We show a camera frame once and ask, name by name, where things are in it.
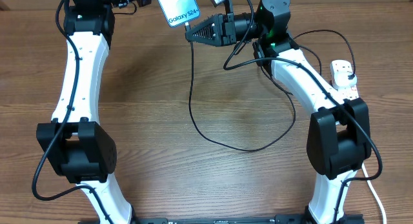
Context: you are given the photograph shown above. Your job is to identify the Galaxy smartphone blue screen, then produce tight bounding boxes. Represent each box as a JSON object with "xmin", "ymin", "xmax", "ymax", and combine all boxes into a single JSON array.
[{"xmin": 158, "ymin": 0, "xmax": 201, "ymax": 28}]

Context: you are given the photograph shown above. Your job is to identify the black charger cable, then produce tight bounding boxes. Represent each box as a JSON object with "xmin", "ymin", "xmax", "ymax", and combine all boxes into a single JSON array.
[{"xmin": 184, "ymin": 21, "xmax": 358, "ymax": 153}]

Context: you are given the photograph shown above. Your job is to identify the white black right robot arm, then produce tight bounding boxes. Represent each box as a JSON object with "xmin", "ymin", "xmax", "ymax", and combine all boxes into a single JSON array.
[{"xmin": 185, "ymin": 0, "xmax": 378, "ymax": 223}]

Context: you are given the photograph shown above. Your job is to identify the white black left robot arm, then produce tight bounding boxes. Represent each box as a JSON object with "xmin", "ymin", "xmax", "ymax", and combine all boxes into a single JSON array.
[{"xmin": 32, "ymin": 0, "xmax": 152, "ymax": 223}]

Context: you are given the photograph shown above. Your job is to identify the white charger plug adapter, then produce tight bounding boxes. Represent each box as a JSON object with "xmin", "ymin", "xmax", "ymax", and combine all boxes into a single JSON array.
[{"xmin": 332, "ymin": 71, "xmax": 358, "ymax": 90}]

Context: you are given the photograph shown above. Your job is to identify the white power strip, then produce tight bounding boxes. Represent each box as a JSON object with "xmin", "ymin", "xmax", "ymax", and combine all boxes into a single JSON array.
[{"xmin": 330, "ymin": 59, "xmax": 359, "ymax": 100}]

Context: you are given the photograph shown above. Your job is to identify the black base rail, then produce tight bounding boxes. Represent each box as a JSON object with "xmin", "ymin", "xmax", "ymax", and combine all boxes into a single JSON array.
[{"xmin": 77, "ymin": 213, "xmax": 365, "ymax": 224}]

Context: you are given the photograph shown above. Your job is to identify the white power strip cord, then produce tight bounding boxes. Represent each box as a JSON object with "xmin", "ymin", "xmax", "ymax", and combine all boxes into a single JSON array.
[{"xmin": 361, "ymin": 162, "xmax": 388, "ymax": 224}]

